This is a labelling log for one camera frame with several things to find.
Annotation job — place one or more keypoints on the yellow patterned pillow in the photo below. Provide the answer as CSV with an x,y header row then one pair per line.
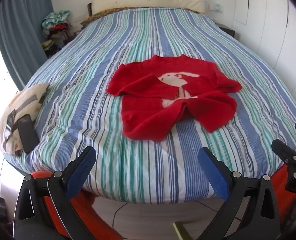
x,y
95,17

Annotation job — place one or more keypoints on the beige patterned pillow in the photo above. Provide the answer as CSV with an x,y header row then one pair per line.
x,y
25,100

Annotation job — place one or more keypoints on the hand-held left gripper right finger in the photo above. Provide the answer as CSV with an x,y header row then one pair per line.
x,y
214,175

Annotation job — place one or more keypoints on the striped blue green bedspread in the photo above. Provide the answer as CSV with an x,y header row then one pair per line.
x,y
88,92

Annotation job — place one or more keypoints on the dark nightstand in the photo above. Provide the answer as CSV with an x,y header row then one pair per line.
x,y
228,30

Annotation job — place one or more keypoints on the green flat object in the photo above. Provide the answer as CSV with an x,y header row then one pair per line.
x,y
181,231

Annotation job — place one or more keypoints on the red sweater with white print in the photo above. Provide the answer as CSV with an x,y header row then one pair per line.
x,y
148,110

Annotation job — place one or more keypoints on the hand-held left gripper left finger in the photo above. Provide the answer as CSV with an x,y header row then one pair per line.
x,y
79,175

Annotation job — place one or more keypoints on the orange fleece cloth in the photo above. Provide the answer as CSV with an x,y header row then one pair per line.
x,y
88,217

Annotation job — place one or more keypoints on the pile of colourful clothes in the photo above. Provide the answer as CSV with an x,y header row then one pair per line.
x,y
55,20

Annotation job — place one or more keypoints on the white wardrobe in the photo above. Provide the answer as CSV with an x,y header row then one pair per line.
x,y
268,17

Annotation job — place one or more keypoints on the white wall socket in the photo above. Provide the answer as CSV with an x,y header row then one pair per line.
x,y
216,7

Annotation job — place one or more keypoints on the blue curtain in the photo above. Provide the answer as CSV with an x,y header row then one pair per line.
x,y
20,30

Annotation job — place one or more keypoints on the black smartphone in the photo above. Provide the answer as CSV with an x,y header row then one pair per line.
x,y
28,135

